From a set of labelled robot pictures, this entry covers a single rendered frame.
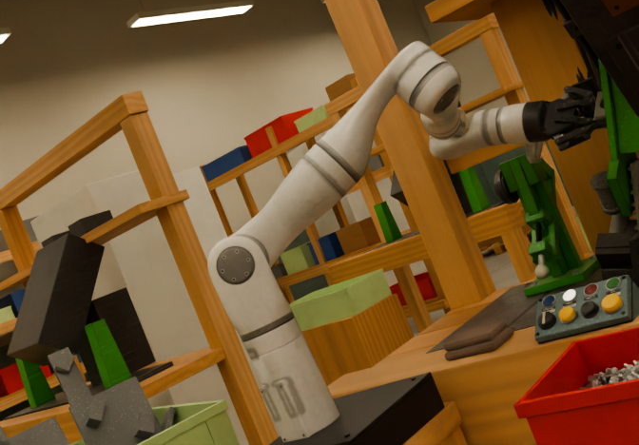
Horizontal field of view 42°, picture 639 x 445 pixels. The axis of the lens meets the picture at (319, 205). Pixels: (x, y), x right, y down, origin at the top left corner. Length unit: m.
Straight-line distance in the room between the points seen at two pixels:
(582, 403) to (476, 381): 0.43
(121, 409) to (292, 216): 0.67
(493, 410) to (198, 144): 8.70
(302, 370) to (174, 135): 8.54
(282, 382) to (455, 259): 0.83
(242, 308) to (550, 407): 0.52
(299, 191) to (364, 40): 0.80
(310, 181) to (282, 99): 9.72
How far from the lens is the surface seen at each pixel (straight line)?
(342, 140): 1.31
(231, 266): 1.29
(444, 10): 1.81
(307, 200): 1.31
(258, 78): 10.88
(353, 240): 7.44
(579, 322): 1.29
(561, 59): 1.85
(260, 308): 1.30
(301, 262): 7.92
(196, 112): 10.07
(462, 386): 1.40
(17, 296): 7.82
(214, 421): 1.59
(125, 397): 1.83
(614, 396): 0.96
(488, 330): 1.41
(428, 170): 2.01
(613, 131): 1.44
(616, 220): 1.53
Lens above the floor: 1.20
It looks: 1 degrees up
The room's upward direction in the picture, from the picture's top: 22 degrees counter-clockwise
